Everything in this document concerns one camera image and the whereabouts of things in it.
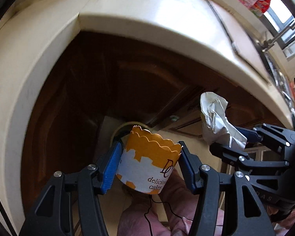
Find white paper bag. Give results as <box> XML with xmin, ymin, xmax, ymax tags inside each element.
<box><xmin>200</xmin><ymin>92</ymin><xmax>247</xmax><ymax>151</ymax></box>

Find orange paper cake cup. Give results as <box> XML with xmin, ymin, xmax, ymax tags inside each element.
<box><xmin>115</xmin><ymin>125</ymin><xmax>182</xmax><ymax>195</ymax></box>

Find round trash bin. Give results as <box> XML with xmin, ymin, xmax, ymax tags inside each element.
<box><xmin>110</xmin><ymin>121</ymin><xmax>152</xmax><ymax>147</ymax></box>

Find person's right hand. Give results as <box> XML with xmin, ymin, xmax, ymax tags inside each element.
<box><xmin>274</xmin><ymin>209</ymin><xmax>295</xmax><ymax>235</ymax></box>

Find stainless steel sink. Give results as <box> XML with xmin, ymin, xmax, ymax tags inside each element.
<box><xmin>264</xmin><ymin>53</ymin><xmax>295</xmax><ymax>130</ymax></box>

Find pink trouser legs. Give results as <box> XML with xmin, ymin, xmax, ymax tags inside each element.
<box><xmin>116</xmin><ymin>169</ymin><xmax>227</xmax><ymax>236</ymax></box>

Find brown cardboard sheet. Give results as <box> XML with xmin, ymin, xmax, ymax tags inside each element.
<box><xmin>205</xmin><ymin>0</ymin><xmax>270</xmax><ymax>83</ymax></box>

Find chrome faucet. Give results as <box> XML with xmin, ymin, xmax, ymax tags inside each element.
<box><xmin>262</xmin><ymin>20</ymin><xmax>295</xmax><ymax>52</ymax></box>

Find red spray bottle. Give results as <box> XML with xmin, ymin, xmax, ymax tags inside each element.
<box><xmin>249</xmin><ymin>0</ymin><xmax>272</xmax><ymax>18</ymax></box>

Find black cable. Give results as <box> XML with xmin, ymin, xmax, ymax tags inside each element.
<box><xmin>143</xmin><ymin>193</ymin><xmax>195</xmax><ymax>236</ymax></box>

